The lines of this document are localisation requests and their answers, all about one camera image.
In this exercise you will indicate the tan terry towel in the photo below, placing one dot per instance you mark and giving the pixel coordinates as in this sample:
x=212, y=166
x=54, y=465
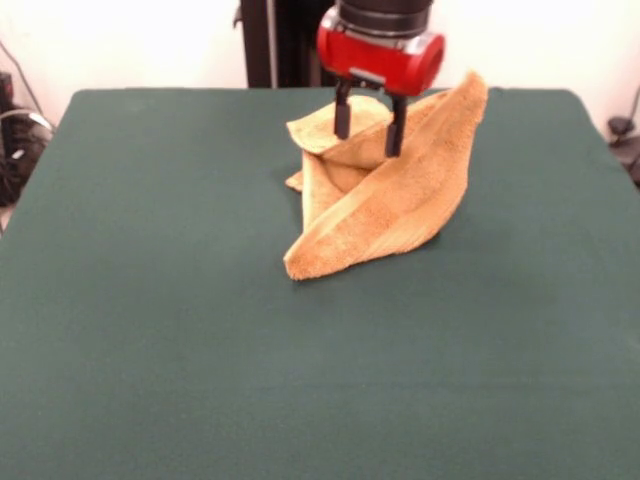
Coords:
x=390, y=210

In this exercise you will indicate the dark round stand base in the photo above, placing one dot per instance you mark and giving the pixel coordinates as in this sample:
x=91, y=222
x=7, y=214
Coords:
x=622, y=127
x=20, y=150

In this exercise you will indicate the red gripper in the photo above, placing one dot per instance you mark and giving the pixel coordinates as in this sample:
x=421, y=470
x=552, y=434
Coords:
x=375, y=60

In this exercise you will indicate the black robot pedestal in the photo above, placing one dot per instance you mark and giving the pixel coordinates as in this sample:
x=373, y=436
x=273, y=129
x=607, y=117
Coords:
x=285, y=45

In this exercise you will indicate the dark green table cloth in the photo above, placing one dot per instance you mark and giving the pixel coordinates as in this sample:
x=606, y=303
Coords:
x=200, y=325

